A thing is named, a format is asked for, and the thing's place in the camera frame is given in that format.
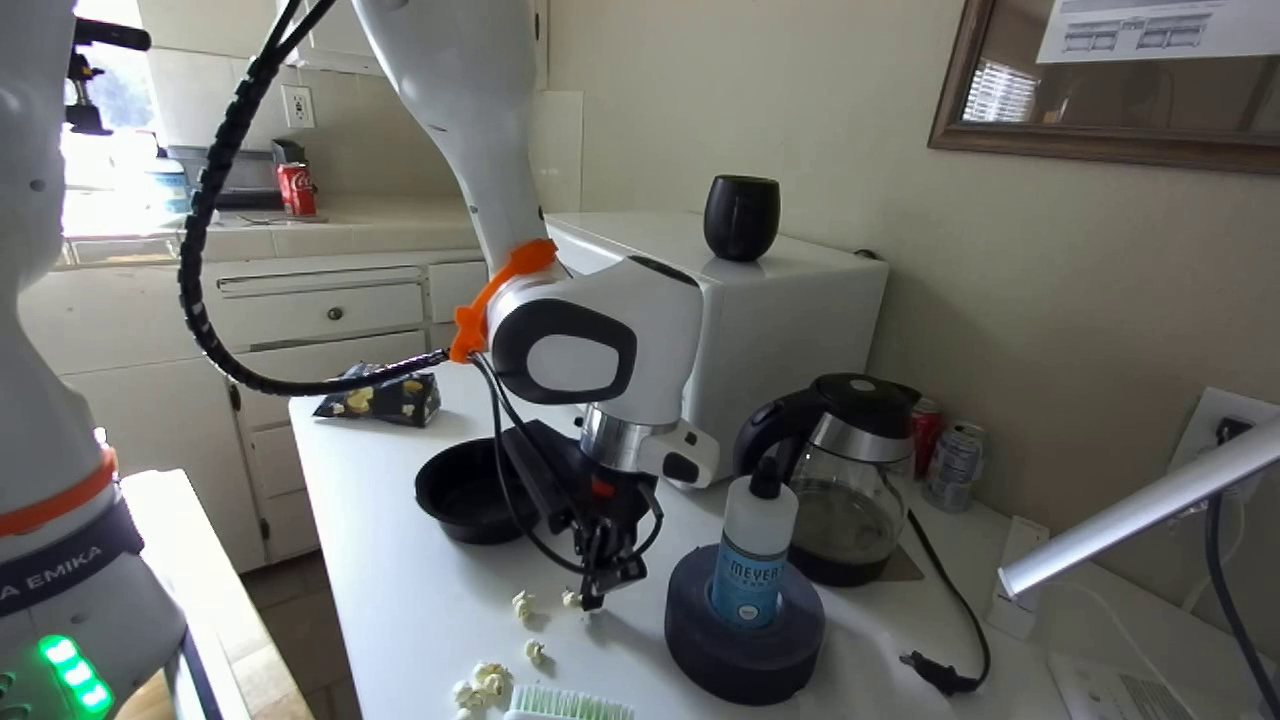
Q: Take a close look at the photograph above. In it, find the black power cord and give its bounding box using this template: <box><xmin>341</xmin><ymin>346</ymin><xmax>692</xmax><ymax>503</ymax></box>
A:
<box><xmin>901</xmin><ymin>503</ymin><xmax>996</xmax><ymax>698</ymax></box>

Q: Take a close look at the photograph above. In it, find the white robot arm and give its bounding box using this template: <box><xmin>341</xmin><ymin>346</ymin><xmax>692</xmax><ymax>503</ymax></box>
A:
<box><xmin>0</xmin><ymin>0</ymin><xmax>707</xmax><ymax>720</ymax></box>

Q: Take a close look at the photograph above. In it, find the white wall outlet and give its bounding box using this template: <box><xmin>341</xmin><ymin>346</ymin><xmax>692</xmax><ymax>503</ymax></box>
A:
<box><xmin>1171</xmin><ymin>389</ymin><xmax>1280</xmax><ymax>467</ymax></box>

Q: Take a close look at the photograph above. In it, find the white green scrub brush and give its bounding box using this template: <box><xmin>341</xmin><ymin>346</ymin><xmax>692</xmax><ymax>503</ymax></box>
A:
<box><xmin>503</xmin><ymin>685</ymin><xmax>632</xmax><ymax>720</ymax></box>

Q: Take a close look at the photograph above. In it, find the blue label bottle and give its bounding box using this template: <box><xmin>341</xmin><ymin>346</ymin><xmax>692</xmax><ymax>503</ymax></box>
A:
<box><xmin>707</xmin><ymin>451</ymin><xmax>800</xmax><ymax>632</ymax></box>

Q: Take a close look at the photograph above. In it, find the white lamp bar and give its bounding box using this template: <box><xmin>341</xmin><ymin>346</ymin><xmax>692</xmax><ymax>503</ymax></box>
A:
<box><xmin>996</xmin><ymin>421</ymin><xmax>1280</xmax><ymax>594</ymax></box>

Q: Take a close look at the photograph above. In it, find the black bowl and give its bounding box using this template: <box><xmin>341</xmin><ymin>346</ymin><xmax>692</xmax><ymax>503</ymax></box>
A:
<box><xmin>414</xmin><ymin>438</ymin><xmax>538</xmax><ymax>543</ymax></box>

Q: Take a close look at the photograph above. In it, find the glass coffee pot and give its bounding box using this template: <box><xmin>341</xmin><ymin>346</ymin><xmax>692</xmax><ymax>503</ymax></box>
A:
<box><xmin>731</xmin><ymin>373</ymin><xmax>919</xmax><ymax>588</ymax></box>

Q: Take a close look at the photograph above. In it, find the black mug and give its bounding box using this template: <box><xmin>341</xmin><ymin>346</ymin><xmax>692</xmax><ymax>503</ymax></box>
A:
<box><xmin>702</xmin><ymin>177</ymin><xmax>781</xmax><ymax>265</ymax></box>

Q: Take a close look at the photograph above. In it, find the white kitchen cabinet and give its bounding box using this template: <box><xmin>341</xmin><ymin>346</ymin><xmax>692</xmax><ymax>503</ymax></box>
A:
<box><xmin>18</xmin><ymin>250</ymin><xmax>482</xmax><ymax>570</ymax></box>

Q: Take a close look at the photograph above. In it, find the wooden framed picture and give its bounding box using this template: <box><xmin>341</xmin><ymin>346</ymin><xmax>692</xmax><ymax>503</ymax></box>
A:
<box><xmin>927</xmin><ymin>0</ymin><xmax>1280</xmax><ymax>177</ymax></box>

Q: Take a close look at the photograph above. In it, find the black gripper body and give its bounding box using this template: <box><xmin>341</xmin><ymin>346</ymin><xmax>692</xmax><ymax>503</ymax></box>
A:
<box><xmin>532</xmin><ymin>435</ymin><xmax>663</xmax><ymax>568</ymax></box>

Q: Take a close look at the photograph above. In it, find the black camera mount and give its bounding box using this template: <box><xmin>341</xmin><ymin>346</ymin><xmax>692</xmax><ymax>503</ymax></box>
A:
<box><xmin>65</xmin><ymin>14</ymin><xmax>153</xmax><ymax>134</ymax></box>

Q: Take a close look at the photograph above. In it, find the red can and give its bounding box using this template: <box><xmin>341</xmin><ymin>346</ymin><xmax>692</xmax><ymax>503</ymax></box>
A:
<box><xmin>276</xmin><ymin>161</ymin><xmax>317</xmax><ymax>220</ymax></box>

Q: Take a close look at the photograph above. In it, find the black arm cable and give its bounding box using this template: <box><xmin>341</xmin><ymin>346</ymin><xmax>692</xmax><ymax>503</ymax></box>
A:
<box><xmin>172</xmin><ymin>0</ymin><xmax>455</xmax><ymax>401</ymax></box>

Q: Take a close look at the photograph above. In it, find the white microwave oven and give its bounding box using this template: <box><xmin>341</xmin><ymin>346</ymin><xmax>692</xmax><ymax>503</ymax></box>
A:
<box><xmin>546</xmin><ymin>213</ymin><xmax>886</xmax><ymax>478</ymax></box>

